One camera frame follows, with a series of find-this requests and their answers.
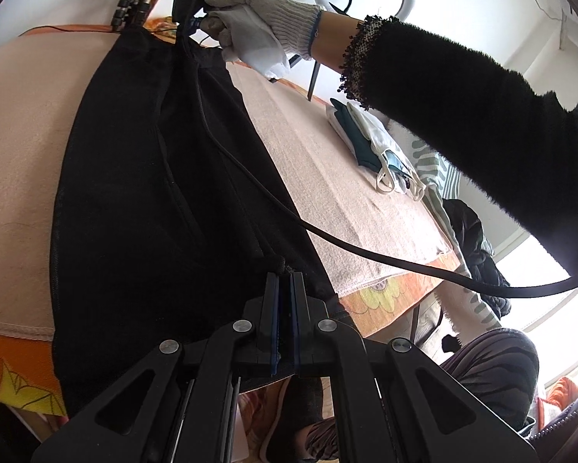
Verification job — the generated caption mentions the black pants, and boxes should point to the black pants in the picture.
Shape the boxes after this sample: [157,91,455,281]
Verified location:
[50,24,354,418]

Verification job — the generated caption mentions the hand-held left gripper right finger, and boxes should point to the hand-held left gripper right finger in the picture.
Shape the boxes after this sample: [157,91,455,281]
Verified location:
[291,272,541,463]

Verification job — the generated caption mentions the dark teal folded cloth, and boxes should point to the dark teal folded cloth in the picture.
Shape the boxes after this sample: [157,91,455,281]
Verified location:
[330,98,382,173]

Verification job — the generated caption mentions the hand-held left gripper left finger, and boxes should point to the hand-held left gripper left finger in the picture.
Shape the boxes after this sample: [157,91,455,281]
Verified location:
[31,274,281,463]

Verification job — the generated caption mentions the white folded cloth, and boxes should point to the white folded cloth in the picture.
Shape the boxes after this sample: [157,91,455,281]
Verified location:
[327,100,393,157]

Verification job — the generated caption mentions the blue and white face mask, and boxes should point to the blue and white face mask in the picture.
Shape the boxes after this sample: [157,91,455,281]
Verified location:
[375,147,427,202]

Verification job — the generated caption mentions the black clothing pile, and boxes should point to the black clothing pile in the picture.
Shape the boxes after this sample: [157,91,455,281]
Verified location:
[441,197,512,320]

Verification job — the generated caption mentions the beige blanket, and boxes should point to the beige blanket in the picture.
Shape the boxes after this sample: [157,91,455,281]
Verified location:
[0,34,456,341]

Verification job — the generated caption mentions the black tripod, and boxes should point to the black tripod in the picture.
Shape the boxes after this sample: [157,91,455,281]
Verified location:
[289,54,322,103]

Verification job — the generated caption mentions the green patterned white pillow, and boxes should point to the green patterned white pillow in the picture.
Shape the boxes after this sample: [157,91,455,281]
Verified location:
[390,123,504,326]

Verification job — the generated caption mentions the person's right hand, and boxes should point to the person's right hand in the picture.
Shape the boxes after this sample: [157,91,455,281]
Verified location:
[204,0,325,81]

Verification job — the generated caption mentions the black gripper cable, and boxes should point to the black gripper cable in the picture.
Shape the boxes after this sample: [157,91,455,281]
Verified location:
[185,7,578,300]

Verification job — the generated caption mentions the orange floral bed sheet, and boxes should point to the orange floral bed sheet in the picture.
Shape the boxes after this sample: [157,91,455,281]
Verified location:
[0,17,463,418]

